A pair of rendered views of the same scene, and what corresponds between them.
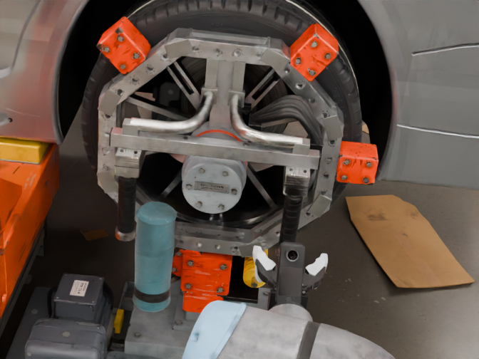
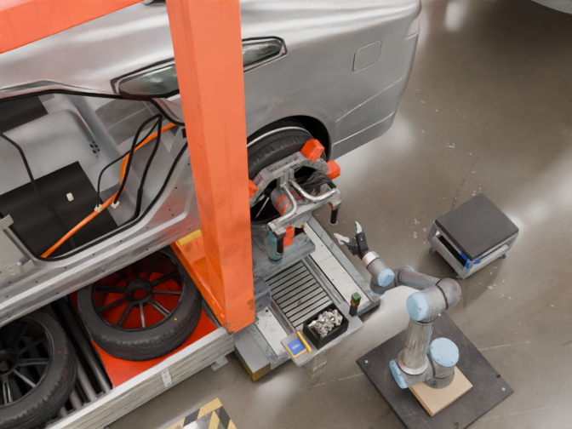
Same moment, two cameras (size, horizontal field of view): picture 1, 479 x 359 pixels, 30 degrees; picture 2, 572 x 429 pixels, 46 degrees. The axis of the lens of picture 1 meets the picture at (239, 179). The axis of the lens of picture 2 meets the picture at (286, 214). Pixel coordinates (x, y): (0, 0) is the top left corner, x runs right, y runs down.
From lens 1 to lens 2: 2.26 m
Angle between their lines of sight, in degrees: 34
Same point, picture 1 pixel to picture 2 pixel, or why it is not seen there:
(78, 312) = not seen: hidden behind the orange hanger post
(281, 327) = (436, 294)
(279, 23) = (294, 145)
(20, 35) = (186, 200)
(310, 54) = (315, 154)
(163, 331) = (260, 256)
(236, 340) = (429, 304)
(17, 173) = (199, 245)
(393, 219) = not seen: hidden behind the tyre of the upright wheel
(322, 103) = (321, 164)
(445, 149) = (351, 141)
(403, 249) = not seen: hidden behind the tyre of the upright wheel
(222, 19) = (274, 156)
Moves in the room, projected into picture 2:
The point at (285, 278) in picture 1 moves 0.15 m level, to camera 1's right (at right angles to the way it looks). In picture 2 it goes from (362, 245) to (385, 231)
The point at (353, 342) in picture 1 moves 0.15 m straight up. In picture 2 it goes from (450, 287) to (458, 269)
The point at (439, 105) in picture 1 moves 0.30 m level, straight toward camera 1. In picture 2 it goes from (346, 130) to (368, 170)
